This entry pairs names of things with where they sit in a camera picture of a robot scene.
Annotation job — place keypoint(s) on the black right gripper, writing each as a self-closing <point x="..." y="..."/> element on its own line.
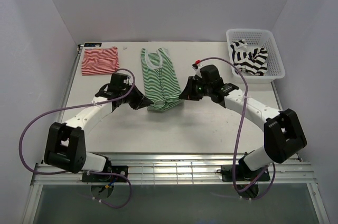
<point x="188" y="93"/>

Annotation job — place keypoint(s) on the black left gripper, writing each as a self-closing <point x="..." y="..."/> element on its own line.
<point x="141" y="101"/>

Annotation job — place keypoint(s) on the green white striped tank top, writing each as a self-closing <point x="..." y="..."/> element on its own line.
<point x="161" y="84"/>

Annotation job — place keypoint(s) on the red white striped tank top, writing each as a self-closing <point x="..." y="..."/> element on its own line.
<point x="100" y="61"/>

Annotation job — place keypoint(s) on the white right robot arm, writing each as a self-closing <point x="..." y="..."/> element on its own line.
<point x="283" y="133"/>

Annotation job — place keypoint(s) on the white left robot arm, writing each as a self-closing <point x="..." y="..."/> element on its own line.
<point x="66" y="142"/>

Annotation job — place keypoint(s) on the black white striped tank top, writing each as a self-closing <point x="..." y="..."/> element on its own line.
<point x="249" y="60"/>

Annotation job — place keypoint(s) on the white perforated plastic basket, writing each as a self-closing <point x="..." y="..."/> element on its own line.
<point x="257" y="38"/>

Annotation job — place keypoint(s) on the blue label sticker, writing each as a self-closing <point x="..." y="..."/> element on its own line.
<point x="92" y="45"/>

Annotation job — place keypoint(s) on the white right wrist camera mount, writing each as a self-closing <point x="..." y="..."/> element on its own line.
<point x="197" y="66"/>

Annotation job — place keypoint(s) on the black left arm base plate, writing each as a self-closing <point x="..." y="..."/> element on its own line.
<point x="115" y="173"/>

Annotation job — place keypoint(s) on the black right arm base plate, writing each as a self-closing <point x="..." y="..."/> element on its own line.
<point x="241" y="175"/>

